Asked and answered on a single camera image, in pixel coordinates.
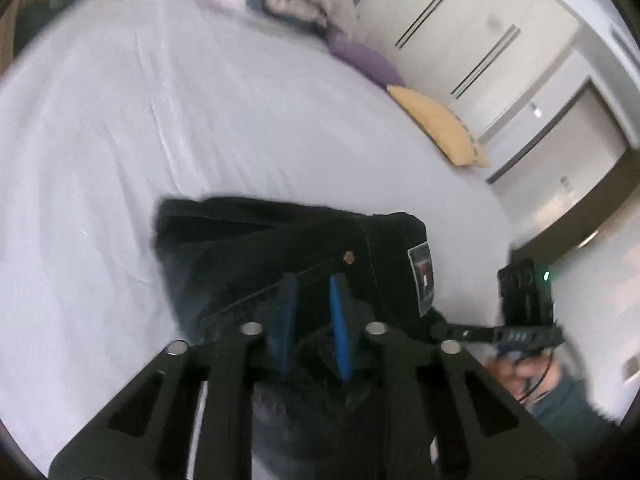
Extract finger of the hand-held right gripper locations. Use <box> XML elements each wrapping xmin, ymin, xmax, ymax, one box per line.
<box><xmin>430</xmin><ymin>321</ymin><xmax>499</xmax><ymax>344</ymax></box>

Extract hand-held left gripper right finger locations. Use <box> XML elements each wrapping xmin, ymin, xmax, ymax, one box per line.
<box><xmin>327</xmin><ymin>272</ymin><xmax>591</xmax><ymax>480</ymax></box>

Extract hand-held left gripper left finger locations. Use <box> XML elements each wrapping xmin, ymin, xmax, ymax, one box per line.
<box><xmin>47</xmin><ymin>274</ymin><xmax>301</xmax><ymax>480</ymax></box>

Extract black denim pants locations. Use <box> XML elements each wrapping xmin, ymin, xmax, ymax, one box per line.
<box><xmin>152</xmin><ymin>196</ymin><xmax>451</xmax><ymax>468</ymax></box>

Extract person's right forearm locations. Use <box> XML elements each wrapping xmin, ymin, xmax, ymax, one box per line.
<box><xmin>527</xmin><ymin>374</ymin><xmax>622</xmax><ymax>457</ymax></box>

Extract person's right hand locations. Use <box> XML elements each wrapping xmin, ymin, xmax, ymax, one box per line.
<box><xmin>487</xmin><ymin>347</ymin><xmax>557</xmax><ymax>405</ymax></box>

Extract white door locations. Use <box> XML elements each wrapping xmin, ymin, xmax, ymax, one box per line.
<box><xmin>486</xmin><ymin>79</ymin><xmax>632</xmax><ymax>187</ymax></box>

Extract yellow pillow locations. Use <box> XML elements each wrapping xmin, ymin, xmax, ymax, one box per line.
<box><xmin>387</xmin><ymin>85</ymin><xmax>492</xmax><ymax>167</ymax></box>

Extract bed with white sheet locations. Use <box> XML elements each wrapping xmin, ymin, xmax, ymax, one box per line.
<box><xmin>0</xmin><ymin>0</ymin><xmax>522</xmax><ymax>480</ymax></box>

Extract purple pillow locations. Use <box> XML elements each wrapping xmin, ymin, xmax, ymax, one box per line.
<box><xmin>326</xmin><ymin>34</ymin><xmax>407</xmax><ymax>89</ymax></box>

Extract white wardrobe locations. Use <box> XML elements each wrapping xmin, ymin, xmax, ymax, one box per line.
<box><xmin>350</xmin><ymin>0</ymin><xmax>587</xmax><ymax>147</ymax></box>

